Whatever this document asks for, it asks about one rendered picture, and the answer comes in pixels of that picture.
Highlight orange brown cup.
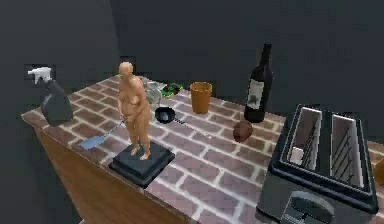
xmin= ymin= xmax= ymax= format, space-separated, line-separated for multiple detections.
xmin=189 ymin=81 xmax=213 ymax=115

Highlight small black frying pan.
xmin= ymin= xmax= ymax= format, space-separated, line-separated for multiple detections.
xmin=154 ymin=106 xmax=212 ymax=139

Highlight green leafy vegetable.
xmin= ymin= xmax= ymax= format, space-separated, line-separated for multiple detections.
xmin=161 ymin=82 xmax=184 ymax=99

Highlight clear glass jug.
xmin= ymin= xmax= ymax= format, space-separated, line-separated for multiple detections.
xmin=139 ymin=76 xmax=167 ymax=111

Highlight brown round potato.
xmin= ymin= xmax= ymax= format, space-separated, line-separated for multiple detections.
xmin=232 ymin=120 xmax=254 ymax=144

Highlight tan human figure statue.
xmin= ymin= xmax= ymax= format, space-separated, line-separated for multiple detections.
xmin=108 ymin=61 xmax=176 ymax=190

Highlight brick-tiled wooden counter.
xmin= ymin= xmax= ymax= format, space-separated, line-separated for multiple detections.
xmin=20 ymin=75 xmax=384 ymax=224

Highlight dark wine bottle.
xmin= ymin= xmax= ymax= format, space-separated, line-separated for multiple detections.
xmin=243 ymin=41 xmax=274 ymax=124

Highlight blue grey spatula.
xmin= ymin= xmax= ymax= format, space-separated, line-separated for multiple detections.
xmin=79 ymin=120 xmax=127 ymax=151

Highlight grey spray bottle white trigger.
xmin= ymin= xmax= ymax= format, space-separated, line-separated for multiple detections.
xmin=27 ymin=66 xmax=74 ymax=127

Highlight black two-slot toaster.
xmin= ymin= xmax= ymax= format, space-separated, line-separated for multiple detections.
xmin=255 ymin=103 xmax=380 ymax=224

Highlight orange round object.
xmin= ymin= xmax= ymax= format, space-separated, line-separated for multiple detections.
xmin=373 ymin=157 xmax=384 ymax=187

